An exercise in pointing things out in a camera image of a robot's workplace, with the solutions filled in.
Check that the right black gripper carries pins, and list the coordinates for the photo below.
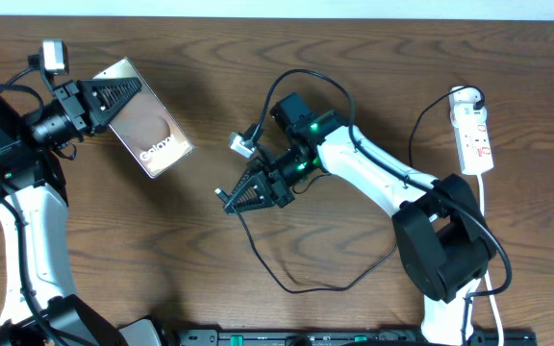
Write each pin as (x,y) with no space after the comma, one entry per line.
(268,183)

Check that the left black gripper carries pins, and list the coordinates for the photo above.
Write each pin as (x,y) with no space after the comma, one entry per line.
(86,108)

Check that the bronze Galaxy smartphone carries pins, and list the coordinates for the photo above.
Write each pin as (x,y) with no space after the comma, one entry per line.
(145,126)

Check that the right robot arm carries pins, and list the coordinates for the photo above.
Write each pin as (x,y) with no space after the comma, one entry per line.
(444,242)

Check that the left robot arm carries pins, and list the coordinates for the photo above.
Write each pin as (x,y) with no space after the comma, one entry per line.
(41,304)

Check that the white power strip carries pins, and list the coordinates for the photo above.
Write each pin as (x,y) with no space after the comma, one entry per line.
(468,117)

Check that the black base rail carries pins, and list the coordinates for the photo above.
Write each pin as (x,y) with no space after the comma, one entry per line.
(202,337)

